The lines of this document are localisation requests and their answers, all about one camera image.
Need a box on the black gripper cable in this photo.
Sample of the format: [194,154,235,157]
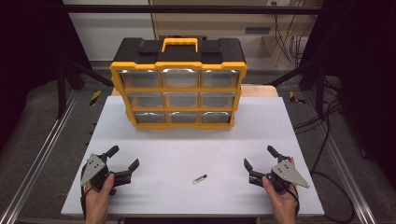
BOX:
[79,164,90,218]
[288,185,301,217]

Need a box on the grey vent plate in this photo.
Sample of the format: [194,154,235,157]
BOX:
[244,26,272,35]

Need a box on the light wooden table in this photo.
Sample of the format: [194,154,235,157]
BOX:
[111,85,279,98]

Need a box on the aluminium frame rail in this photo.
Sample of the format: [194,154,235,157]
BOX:
[0,90,79,224]
[303,92,378,224]

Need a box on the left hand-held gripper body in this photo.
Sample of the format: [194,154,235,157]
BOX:
[79,153,132,196]

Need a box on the yellow black floor tape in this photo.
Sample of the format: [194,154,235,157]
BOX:
[289,91,307,105]
[89,89,103,106]

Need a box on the grid of clear plastic drawers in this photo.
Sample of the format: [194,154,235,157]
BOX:
[119,68,241,125]

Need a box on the black looped floor cable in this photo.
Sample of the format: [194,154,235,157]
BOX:
[309,169,357,224]

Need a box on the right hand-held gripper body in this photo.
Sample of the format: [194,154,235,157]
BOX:
[248,159,311,194]

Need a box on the black curtain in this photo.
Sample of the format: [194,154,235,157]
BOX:
[300,0,396,181]
[0,0,92,153]

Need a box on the person's left hand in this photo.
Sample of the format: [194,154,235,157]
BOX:
[83,173,116,218]

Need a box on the yellow black organizer cabinet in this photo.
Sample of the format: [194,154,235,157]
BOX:
[109,36,248,131]

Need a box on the white power strip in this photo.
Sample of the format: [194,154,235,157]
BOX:
[266,0,292,7]

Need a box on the person's right hand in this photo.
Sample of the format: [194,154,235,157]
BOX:
[262,156,299,218]

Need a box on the black metal stand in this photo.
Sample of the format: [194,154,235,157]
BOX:
[268,57,328,119]
[56,57,114,119]

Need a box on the bundle of hanging cables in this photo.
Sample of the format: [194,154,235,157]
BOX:
[273,1,310,67]

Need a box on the black frame crossbar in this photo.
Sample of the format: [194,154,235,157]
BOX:
[62,4,323,15]

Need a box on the transparent pull-out drawer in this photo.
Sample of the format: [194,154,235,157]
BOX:
[169,111,199,124]

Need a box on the small black screw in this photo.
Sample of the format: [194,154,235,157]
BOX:
[191,174,208,186]

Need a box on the bundle of black floor cables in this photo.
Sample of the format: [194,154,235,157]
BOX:
[292,77,344,174]

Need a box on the yellow carry handle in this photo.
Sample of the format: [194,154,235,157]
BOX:
[161,37,200,54]

